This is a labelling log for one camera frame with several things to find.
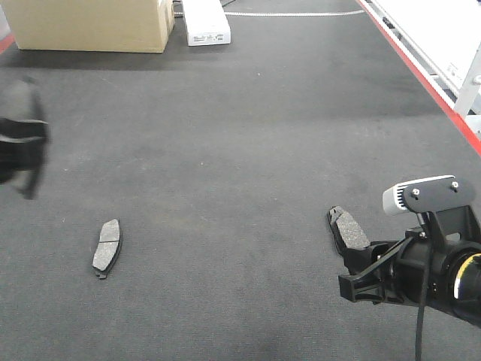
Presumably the long white box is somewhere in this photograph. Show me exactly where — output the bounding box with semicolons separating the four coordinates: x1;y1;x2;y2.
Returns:
182;0;231;47

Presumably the white board panel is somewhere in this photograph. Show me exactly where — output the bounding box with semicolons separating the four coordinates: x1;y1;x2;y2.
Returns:
366;0;481;117

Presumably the brown cardboard box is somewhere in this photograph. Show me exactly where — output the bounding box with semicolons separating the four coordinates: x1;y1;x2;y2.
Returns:
1;0;175;53

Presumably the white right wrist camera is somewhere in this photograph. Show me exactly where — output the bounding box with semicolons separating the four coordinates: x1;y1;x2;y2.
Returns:
382;174;476;216

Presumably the grey brake pad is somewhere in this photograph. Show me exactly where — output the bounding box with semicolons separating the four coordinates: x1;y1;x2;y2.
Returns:
1;77;46;122
92;219;123;279
337;210;370;249
326;205;346;256

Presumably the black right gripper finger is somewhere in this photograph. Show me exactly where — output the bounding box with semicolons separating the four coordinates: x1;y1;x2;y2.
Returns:
342;241;391;275
338;237;413;303

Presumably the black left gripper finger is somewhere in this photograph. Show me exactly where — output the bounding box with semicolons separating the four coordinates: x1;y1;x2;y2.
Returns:
1;117;50;199

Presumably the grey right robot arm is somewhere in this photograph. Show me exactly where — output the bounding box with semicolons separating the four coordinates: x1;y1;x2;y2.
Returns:
339;227;480;326

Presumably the dark grey conveyor belt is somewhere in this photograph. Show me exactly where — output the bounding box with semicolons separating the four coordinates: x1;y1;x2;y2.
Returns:
1;1;480;360

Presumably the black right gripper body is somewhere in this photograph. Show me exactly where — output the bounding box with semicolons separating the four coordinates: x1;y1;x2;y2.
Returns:
392;225;480;320

